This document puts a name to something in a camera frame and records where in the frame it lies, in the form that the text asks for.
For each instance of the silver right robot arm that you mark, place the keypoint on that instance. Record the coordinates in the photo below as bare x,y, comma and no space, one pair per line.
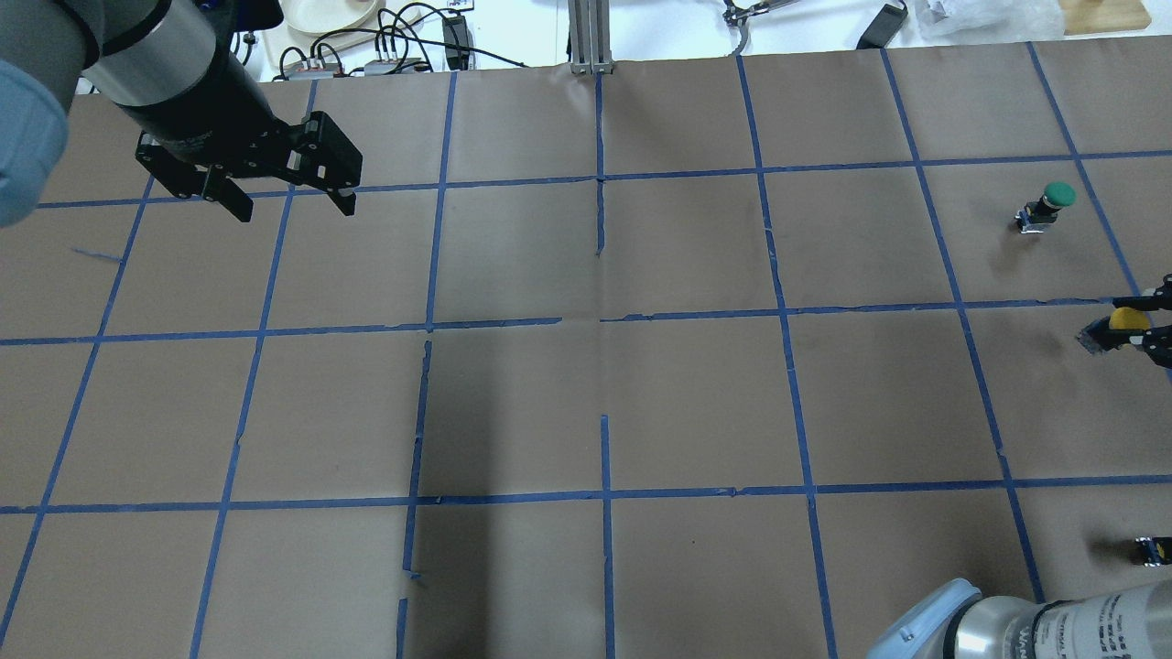
958,621

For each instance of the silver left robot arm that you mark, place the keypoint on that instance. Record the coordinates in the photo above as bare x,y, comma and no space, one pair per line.
165,202

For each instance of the beige plate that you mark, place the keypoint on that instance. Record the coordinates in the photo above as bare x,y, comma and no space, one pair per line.
313,17

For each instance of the yellow push button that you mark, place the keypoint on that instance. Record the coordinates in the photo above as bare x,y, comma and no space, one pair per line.
1113,332

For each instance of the aluminium frame post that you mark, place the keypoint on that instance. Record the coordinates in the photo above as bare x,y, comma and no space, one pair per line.
590,37

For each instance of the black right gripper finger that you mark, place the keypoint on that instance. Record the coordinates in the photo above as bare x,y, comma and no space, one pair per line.
1151,300

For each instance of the green push button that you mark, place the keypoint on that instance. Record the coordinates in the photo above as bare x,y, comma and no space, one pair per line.
1036,217

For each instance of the clear plastic bag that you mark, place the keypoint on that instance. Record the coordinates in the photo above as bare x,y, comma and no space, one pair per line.
989,21

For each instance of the wooden cutting board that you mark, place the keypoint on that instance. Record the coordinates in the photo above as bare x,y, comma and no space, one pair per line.
1104,17

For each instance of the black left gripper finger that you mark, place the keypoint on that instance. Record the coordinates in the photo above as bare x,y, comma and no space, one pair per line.
1156,343

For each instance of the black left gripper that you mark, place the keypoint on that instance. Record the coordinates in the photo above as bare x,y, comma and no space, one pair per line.
203,109

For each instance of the black power adapter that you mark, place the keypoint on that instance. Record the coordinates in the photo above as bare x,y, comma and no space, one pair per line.
884,27

